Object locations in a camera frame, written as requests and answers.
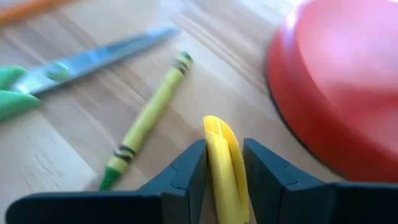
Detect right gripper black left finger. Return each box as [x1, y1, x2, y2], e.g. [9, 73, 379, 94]
[5, 139, 208, 224]

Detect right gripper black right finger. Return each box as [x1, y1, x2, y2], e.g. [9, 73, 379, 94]
[242, 138, 398, 224]

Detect yellow highlighter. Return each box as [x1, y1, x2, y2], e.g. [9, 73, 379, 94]
[203, 115, 250, 224]

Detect yellow-green crayon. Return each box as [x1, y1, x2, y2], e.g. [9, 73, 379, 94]
[98, 51, 193, 191]

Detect green-handled scissors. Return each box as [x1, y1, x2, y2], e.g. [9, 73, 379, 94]
[0, 26, 181, 122]

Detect orange pencil with pink eraser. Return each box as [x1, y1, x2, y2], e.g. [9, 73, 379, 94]
[0, 0, 75, 26]

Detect red desk lamp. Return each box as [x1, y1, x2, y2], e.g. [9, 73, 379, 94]
[266, 0, 398, 184]

